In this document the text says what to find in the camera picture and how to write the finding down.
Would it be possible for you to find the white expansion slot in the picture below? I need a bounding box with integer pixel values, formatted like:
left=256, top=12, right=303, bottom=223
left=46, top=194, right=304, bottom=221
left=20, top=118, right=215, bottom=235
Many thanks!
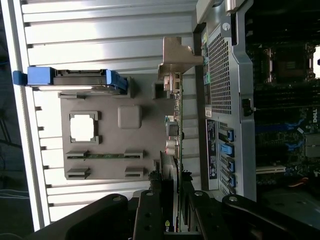
left=255, top=164, right=286, bottom=175

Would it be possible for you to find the silver CPU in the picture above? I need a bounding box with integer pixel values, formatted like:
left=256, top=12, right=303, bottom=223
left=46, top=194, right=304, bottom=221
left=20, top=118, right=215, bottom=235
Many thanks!
left=69, top=117, right=97, bottom=142

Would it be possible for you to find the green RAM stick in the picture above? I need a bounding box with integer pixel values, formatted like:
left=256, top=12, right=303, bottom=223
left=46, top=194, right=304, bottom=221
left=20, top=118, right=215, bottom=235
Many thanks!
left=84, top=152, right=126, bottom=159

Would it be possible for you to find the silver hard disk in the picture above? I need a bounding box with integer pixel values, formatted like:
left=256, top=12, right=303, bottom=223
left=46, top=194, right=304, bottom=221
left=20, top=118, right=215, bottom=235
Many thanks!
left=53, top=69, right=118, bottom=93

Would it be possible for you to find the CPU socket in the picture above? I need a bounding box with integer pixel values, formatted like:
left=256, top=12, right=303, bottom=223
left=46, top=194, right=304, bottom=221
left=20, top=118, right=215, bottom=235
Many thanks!
left=262, top=42, right=316, bottom=83

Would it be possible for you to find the blue disk caddy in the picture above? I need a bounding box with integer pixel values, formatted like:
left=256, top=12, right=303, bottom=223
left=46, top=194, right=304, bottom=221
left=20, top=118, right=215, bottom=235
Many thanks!
left=12, top=66, right=133, bottom=96

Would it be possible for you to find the grey parts rack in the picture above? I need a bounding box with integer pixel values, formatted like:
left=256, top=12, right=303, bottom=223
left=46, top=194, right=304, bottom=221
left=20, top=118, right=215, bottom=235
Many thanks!
left=57, top=74, right=185, bottom=181

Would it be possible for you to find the green motherboard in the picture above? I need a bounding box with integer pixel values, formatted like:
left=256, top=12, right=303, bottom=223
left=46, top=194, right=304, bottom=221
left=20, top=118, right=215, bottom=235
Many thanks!
left=253, top=37, right=320, bottom=188

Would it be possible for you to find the open black PC case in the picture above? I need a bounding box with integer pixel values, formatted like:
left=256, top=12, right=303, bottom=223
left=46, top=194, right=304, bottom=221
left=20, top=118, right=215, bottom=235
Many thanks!
left=191, top=0, right=320, bottom=206

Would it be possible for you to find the blue expansion slot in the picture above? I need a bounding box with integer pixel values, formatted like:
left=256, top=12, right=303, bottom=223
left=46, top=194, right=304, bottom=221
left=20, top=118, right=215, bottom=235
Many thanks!
left=254, top=119, right=305, bottom=133

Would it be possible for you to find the silver chipset heatsink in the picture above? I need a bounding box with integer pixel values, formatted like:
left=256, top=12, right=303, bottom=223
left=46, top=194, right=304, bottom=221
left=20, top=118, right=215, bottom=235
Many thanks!
left=304, top=134, right=320, bottom=158

